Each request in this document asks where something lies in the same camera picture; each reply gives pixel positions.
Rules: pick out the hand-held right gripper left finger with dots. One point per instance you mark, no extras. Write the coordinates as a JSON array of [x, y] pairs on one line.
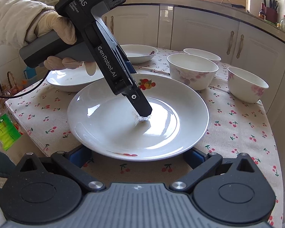
[[77, 157]]

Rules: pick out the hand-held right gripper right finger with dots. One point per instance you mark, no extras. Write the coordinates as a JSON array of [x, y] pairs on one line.
[[195, 158]]

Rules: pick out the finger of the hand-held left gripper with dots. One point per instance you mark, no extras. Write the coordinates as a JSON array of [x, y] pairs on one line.
[[140, 104]]

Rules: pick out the silver steel wool scrubber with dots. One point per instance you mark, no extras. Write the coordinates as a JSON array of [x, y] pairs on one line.
[[141, 120]]

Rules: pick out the large white fruit-print plate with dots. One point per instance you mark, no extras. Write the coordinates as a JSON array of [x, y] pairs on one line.
[[109, 128]]

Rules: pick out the large white floral bowl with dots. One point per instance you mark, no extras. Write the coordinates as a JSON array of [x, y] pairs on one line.
[[192, 67]]

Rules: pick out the person's left forearm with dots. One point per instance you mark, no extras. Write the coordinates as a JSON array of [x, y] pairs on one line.
[[11, 14]]

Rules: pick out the person's left hand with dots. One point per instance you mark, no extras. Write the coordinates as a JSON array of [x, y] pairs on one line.
[[52, 22]]

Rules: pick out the white cabinet door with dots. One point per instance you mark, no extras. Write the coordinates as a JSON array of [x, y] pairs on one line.
[[104, 34], [199, 28], [137, 26], [263, 47]]

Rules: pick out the cherry-print tablecloth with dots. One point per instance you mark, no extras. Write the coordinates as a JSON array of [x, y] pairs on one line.
[[239, 135]]

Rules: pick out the white flower-print shallow plate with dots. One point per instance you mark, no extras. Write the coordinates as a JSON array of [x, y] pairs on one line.
[[139, 52]]

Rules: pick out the white deep plate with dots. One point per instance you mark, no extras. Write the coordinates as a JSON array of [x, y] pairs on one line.
[[71, 82]]

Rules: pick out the green plastic bag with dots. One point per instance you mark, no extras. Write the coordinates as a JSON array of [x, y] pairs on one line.
[[2, 133]]

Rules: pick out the dark sauce bottle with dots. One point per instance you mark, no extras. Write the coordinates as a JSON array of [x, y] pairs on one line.
[[262, 13]]

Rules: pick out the dark red knife block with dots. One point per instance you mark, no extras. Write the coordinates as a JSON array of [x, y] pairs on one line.
[[271, 14]]

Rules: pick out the clear glass bottle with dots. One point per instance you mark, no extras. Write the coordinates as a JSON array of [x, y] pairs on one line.
[[283, 25]]

